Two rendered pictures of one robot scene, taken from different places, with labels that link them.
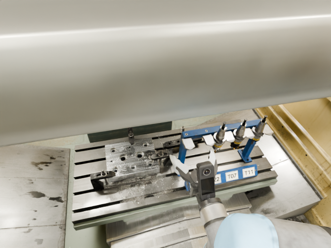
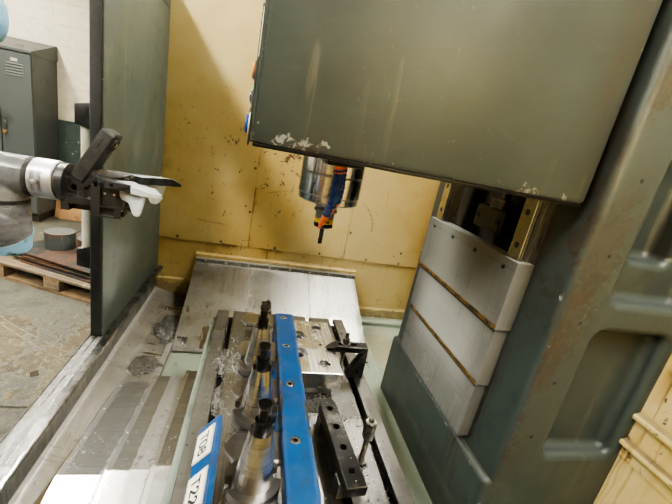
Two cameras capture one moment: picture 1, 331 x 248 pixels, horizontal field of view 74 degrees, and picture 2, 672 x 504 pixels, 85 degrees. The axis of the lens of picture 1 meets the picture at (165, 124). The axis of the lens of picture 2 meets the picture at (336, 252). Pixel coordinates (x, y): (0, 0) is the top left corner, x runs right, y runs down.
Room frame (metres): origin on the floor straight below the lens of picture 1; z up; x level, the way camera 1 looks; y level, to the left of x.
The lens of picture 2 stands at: (0.84, -0.80, 1.60)
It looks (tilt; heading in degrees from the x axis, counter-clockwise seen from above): 17 degrees down; 92
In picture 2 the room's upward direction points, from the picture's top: 11 degrees clockwise
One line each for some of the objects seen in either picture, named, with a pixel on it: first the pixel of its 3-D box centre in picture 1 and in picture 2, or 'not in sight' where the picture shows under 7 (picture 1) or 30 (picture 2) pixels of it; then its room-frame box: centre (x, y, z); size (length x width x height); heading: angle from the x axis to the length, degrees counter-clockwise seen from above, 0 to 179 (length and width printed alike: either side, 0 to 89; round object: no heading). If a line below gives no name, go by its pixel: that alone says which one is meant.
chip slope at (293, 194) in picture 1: (229, 159); not in sight; (0.93, -0.48, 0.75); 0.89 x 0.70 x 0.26; 16
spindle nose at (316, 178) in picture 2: not in sight; (331, 178); (0.75, 0.15, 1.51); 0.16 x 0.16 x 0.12
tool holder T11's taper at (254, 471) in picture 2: (261, 125); (257, 454); (0.79, -0.49, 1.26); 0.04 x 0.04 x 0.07
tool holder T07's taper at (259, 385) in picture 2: (241, 129); (258, 387); (0.76, -0.38, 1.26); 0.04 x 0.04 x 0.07
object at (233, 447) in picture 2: (248, 133); (253, 447); (0.77, -0.44, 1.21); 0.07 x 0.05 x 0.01; 16
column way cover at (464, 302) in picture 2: not in sight; (448, 313); (1.18, 0.27, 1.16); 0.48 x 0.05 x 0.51; 106
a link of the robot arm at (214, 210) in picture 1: (214, 214); (50, 179); (0.25, -0.15, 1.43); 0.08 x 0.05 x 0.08; 105
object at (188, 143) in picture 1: (188, 143); (257, 320); (0.68, -0.12, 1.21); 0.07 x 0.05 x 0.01; 16
